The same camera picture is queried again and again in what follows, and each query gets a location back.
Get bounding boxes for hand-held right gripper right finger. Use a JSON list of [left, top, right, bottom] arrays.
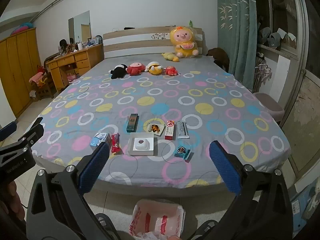
[[209, 140, 293, 240]]

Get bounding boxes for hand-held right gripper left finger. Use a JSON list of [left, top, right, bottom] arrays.
[[26, 141, 112, 240]]

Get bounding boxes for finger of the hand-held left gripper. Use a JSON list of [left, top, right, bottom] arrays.
[[16, 117, 45, 150], [0, 121, 17, 143]]

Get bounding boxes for white square box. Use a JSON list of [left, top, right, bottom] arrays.
[[128, 132, 155, 156]]

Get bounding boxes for red and white box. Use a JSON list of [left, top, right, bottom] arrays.
[[165, 120, 177, 140]]

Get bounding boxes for bin with white plastic bag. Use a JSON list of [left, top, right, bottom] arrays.
[[129, 199, 186, 240]]

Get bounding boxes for person's left hand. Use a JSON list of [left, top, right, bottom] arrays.
[[0, 180, 26, 222]]

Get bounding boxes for small blue and white box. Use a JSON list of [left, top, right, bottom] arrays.
[[90, 133, 112, 147]]

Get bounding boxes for red candy wrapper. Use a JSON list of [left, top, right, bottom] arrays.
[[111, 134, 123, 155]]

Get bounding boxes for teal candy wrapper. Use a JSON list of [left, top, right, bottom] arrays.
[[174, 146, 194, 160]]

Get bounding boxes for wooden chair with clothes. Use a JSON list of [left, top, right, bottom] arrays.
[[29, 57, 58, 101]]

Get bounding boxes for long teal green box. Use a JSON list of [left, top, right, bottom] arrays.
[[126, 113, 139, 133]]

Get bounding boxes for yellow wooden wardrobe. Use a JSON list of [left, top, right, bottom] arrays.
[[0, 27, 42, 118]]

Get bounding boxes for grey and white packet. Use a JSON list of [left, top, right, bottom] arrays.
[[176, 121, 190, 139]]

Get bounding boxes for black slipper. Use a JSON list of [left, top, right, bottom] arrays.
[[197, 219, 225, 240], [95, 213, 118, 240]]

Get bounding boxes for white snack packet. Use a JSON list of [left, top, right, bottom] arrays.
[[147, 124, 164, 136]]

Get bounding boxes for pink stool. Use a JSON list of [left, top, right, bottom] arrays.
[[252, 92, 285, 124]]

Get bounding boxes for yellow wooden desk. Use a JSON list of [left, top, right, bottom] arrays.
[[46, 44, 104, 93]]

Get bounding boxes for blue cardboard box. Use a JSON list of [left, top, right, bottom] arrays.
[[291, 182, 320, 233]]

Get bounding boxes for bed with circle-patterned sheet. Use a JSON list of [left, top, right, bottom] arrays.
[[31, 55, 292, 197]]

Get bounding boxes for black plush toy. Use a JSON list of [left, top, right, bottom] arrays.
[[108, 64, 128, 79]]

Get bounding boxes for desktop clutter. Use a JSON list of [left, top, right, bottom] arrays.
[[59, 37, 103, 54]]

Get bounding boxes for pink and blue cushions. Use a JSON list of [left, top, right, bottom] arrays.
[[10, 22, 34, 35]]

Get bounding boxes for red plush toy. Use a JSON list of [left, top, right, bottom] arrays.
[[126, 62, 146, 76]]

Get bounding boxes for bundle of clothes hangers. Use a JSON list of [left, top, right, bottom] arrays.
[[255, 60, 272, 85]]

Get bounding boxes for yellow plush toy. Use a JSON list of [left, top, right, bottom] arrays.
[[145, 61, 164, 75]]

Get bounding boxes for small red plush doll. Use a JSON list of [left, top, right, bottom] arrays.
[[164, 66, 181, 76]]

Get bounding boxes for brown plush chair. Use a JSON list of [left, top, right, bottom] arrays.
[[207, 47, 230, 72]]

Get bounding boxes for pale yellow duck plush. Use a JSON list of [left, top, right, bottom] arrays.
[[161, 52, 180, 62]]

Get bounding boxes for wooden bed headboard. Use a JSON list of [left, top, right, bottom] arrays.
[[103, 26, 204, 60]]

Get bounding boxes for large yellow plush in bag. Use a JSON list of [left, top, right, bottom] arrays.
[[169, 25, 199, 58]]

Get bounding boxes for grey cap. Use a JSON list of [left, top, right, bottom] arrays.
[[267, 32, 283, 50], [259, 27, 271, 44]]

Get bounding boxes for green patterned curtain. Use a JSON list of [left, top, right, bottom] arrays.
[[216, 0, 259, 90]]

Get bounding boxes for wall mirror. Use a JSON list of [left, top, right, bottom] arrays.
[[68, 10, 90, 40]]

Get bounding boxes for window frame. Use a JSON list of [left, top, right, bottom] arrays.
[[265, 0, 312, 60]]

